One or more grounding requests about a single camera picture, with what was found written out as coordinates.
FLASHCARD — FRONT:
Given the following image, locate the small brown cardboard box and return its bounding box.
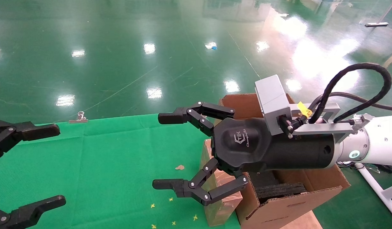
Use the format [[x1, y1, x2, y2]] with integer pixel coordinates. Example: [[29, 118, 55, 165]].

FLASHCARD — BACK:
[[199, 139, 244, 227]]

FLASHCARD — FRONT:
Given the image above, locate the white tube frame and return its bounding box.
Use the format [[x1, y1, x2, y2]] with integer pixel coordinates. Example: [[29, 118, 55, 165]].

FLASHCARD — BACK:
[[354, 162, 392, 222]]

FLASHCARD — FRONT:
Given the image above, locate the silver binder clip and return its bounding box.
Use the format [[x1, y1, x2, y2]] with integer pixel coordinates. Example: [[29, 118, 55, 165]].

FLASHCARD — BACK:
[[69, 111, 89, 124]]

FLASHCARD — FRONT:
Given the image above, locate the thick black sleeved cable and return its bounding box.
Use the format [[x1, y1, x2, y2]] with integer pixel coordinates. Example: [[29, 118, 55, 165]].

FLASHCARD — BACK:
[[308, 62, 392, 125]]

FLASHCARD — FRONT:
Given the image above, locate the large open cardboard carton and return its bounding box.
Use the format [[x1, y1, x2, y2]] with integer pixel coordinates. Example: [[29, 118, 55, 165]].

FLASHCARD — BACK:
[[217, 93, 352, 229]]

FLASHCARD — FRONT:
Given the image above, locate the light wooden board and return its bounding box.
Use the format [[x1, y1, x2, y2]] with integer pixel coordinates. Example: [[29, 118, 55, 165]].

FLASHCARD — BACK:
[[279, 210, 323, 229]]

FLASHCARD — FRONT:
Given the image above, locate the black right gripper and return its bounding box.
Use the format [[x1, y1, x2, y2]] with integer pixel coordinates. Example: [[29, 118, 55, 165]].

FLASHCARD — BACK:
[[152, 101, 339, 207]]

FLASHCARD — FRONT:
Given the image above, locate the yellow cable label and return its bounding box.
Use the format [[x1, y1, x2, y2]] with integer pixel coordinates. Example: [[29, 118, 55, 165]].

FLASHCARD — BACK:
[[297, 101, 313, 117]]

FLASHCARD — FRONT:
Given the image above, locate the white floor mop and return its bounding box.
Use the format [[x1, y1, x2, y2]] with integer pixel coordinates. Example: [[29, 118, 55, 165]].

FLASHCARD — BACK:
[[364, 0, 392, 27]]

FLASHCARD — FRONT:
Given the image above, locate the black foam insert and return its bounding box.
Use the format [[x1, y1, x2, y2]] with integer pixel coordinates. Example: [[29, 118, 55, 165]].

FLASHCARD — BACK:
[[248, 170, 308, 205]]

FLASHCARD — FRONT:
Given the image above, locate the grey metal camera bracket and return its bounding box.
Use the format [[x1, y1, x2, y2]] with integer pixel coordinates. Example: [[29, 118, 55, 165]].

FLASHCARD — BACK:
[[288, 102, 357, 144]]

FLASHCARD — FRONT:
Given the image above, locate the green table cloth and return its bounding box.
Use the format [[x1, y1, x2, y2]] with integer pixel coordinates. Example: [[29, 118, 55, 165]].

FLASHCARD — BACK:
[[71, 113, 241, 229], [0, 122, 86, 229]]

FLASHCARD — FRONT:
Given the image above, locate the thin black cable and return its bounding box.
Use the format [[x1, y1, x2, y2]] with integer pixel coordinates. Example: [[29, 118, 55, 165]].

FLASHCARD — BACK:
[[310, 92, 392, 112]]

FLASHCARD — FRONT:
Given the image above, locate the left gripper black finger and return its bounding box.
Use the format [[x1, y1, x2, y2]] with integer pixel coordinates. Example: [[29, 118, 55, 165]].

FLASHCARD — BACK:
[[0, 120, 61, 163], [0, 195, 67, 229]]

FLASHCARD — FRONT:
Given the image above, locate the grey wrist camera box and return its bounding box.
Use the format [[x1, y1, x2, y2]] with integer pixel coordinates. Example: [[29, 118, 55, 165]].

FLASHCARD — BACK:
[[254, 74, 294, 136]]

